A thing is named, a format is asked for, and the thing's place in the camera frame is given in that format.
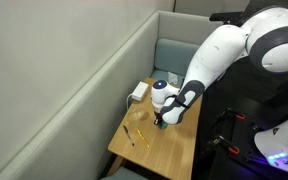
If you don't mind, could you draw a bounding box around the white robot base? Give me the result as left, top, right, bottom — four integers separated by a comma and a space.
254, 120, 288, 172

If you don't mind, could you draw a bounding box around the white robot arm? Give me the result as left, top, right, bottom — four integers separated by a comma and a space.
151, 6, 288, 128

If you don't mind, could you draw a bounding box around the black marker pen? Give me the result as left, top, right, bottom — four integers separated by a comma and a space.
123, 125, 135, 147

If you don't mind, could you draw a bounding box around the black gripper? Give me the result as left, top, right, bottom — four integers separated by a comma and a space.
154, 108, 162, 127

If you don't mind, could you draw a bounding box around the white rectangular box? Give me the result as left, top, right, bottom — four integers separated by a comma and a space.
131, 82, 148, 101

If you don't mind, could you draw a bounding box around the yellow pen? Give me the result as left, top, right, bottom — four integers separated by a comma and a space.
136, 129, 150, 148

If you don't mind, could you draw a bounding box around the black side table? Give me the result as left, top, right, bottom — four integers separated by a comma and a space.
192, 61, 288, 180

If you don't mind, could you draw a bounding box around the orange handled clamp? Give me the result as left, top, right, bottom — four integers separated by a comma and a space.
213, 108, 245, 126
208, 135, 240, 155

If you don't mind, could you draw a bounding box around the clear glass bowl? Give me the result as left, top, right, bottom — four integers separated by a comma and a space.
131, 109, 147, 121

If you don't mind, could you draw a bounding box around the white power cable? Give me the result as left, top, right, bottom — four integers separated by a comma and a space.
126, 93, 134, 111

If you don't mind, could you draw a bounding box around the green sponge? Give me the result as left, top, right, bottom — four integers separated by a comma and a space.
160, 123, 168, 129

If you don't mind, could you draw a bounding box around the teal upholstered chair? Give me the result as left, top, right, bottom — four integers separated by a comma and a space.
151, 39, 199, 88

